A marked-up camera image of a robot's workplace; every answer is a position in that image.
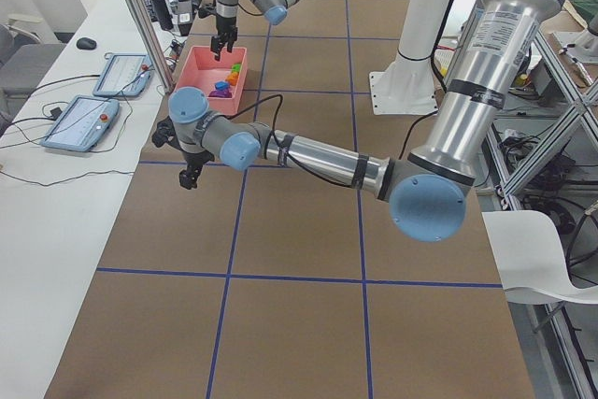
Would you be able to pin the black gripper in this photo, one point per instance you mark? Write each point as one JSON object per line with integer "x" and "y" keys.
{"x": 193, "y": 157}
{"x": 227, "y": 25}

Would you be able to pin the orange block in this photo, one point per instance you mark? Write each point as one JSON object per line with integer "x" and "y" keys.
{"x": 232, "y": 78}

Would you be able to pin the long blue block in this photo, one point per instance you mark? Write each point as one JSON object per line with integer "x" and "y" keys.
{"x": 222, "y": 86}

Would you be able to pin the purple block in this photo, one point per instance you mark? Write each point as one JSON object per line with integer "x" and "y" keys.
{"x": 221, "y": 94}

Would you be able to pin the pink plastic box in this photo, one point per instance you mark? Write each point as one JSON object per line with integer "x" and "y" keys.
{"x": 202, "y": 71}

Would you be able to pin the black water bottle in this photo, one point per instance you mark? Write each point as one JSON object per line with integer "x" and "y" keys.
{"x": 162, "y": 14}

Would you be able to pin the upper blue teach pendant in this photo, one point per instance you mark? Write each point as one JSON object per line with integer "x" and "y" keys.
{"x": 125, "y": 75}

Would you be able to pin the blue teach pendant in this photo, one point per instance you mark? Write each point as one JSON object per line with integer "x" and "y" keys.
{"x": 82, "y": 124}
{"x": 125, "y": 75}

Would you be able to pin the lower blue teach pendant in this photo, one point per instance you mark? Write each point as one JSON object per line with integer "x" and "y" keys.
{"x": 82, "y": 124}

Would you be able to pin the black computer mouse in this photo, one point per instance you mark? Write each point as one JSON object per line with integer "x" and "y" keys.
{"x": 86, "y": 43}

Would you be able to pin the white chair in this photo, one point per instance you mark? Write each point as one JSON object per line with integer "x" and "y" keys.
{"x": 530, "y": 260}

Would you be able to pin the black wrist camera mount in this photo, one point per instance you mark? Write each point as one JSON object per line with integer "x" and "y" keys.
{"x": 207, "y": 10}

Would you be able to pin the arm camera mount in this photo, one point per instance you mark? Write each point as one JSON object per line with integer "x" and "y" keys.
{"x": 165, "y": 134}

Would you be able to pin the aluminium frame post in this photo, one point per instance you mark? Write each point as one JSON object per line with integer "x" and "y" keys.
{"x": 145, "y": 28}

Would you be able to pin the white camera stand column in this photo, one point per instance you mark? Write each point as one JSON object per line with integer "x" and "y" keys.
{"x": 406, "y": 87}

